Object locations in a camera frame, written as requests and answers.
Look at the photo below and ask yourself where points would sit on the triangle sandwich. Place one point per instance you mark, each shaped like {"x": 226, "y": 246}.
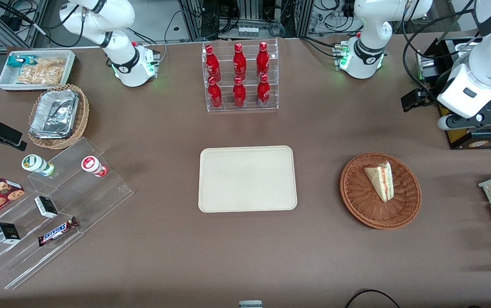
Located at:
{"x": 381, "y": 179}

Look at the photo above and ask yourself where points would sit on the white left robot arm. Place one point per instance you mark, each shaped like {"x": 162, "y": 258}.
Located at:
{"x": 485, "y": 64}

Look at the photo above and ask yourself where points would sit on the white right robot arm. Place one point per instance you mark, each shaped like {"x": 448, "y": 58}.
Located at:
{"x": 119, "y": 51}

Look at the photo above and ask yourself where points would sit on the oval light wicker basket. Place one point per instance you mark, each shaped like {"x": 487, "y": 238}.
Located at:
{"x": 83, "y": 111}

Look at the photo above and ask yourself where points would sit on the round brown wicker basket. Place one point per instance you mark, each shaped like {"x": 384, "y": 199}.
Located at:
{"x": 356, "y": 192}

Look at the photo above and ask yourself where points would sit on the beige rectangular tray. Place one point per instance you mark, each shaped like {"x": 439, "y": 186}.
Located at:
{"x": 247, "y": 179}

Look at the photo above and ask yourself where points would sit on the black food warmer machine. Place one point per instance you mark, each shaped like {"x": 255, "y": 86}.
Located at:
{"x": 459, "y": 141}

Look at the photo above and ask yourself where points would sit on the white rectangular snack bin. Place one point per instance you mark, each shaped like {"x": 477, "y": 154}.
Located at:
{"x": 7, "y": 81}

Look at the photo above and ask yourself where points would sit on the green lid drink cup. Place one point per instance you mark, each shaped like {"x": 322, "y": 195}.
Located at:
{"x": 35, "y": 164}

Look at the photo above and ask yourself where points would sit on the aluminium foil container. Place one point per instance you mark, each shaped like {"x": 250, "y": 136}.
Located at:
{"x": 55, "y": 113}

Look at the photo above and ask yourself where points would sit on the teal snack packet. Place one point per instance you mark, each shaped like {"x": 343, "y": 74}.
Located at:
{"x": 16, "y": 60}

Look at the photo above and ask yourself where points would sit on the clear bag of crackers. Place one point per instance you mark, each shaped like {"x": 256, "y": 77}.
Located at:
{"x": 42, "y": 72}

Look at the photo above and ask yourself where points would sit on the small black white box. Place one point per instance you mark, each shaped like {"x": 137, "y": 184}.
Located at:
{"x": 46, "y": 207}
{"x": 7, "y": 233}

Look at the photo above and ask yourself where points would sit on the red lid drink cup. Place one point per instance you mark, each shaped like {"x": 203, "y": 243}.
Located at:
{"x": 91, "y": 164}

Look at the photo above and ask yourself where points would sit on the Snickers chocolate bar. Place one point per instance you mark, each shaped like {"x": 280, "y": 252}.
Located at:
{"x": 57, "y": 231}

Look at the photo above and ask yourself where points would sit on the clear acrylic stepped stand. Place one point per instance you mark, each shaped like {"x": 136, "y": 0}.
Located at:
{"x": 99, "y": 201}

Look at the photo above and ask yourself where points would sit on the red cola bottle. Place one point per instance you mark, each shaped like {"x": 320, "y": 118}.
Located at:
{"x": 212, "y": 64}
{"x": 239, "y": 93}
{"x": 263, "y": 60}
{"x": 263, "y": 92}
{"x": 215, "y": 94}
{"x": 239, "y": 62}

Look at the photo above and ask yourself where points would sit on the clear acrylic bottle rack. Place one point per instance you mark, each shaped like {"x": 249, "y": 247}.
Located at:
{"x": 251, "y": 105}

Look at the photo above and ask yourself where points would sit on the white power strip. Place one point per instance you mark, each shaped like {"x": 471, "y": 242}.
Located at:
{"x": 248, "y": 31}

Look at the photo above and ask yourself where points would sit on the small grey device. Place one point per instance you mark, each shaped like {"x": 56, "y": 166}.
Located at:
{"x": 250, "y": 304}

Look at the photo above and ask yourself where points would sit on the aluminium frame rack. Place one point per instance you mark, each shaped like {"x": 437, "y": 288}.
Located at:
{"x": 249, "y": 13}

